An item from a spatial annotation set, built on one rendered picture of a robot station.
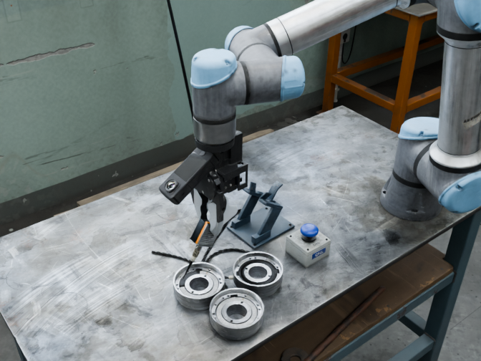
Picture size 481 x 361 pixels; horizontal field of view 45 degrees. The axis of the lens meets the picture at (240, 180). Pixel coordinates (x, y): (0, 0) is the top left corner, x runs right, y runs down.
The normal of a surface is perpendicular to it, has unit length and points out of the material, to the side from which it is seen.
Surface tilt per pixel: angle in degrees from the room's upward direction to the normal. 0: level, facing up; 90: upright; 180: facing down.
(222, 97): 90
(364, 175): 0
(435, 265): 0
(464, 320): 0
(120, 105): 90
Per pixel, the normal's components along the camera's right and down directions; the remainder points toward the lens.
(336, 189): 0.01, -0.82
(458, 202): 0.29, 0.65
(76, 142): 0.61, 0.46
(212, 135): -0.10, 0.56
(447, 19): -0.84, 0.42
